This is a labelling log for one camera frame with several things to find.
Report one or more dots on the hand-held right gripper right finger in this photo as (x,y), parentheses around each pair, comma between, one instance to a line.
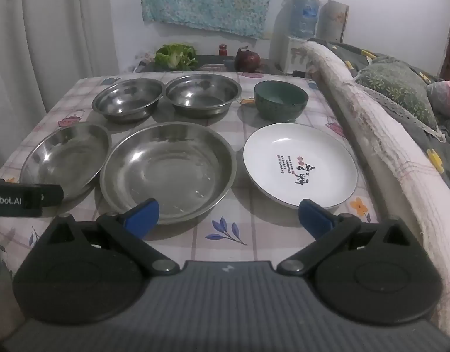
(314,219)

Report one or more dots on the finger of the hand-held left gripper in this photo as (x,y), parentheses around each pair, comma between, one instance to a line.
(52,194)

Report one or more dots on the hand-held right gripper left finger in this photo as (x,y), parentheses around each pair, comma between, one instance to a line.
(142,217)

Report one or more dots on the medium steel plate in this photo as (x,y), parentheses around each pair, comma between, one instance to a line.
(63,157)

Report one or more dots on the large steel plate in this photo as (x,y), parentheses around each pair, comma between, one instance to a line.
(166,176)

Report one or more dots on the white ceramic plate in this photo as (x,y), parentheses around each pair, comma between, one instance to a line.
(269,161)

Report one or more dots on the green ceramic bowl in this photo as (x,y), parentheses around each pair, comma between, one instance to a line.
(279,109)

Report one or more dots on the small steel bowl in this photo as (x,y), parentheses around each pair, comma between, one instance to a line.
(126,99)

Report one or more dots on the wide steel bowl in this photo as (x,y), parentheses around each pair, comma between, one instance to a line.
(203,95)

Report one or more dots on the plaid printed tablecloth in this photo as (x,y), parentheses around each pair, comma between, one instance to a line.
(254,227)

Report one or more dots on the pink frayed towel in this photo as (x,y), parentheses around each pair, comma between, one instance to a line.
(393,146)

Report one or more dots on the white curtain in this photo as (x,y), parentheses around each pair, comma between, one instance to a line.
(45,44)

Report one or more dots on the green floral pillow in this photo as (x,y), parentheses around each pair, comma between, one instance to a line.
(393,84)

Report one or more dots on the green lettuce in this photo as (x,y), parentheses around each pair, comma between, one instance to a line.
(175,57)

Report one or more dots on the white water dispenser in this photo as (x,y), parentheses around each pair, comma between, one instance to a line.
(285,53)

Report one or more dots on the dark red apple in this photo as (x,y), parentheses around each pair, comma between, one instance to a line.
(247,60)

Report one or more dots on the pink cloth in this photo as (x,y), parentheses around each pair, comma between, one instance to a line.
(448,95)

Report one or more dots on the small red-capped bottle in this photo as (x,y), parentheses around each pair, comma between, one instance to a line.
(223,50)

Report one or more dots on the grey rolled mat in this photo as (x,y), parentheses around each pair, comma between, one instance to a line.
(333,22)

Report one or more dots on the large blue water bottle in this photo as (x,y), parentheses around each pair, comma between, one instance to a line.
(304,14)

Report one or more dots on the blue floral wall cloth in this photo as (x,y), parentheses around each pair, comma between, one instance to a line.
(210,0)

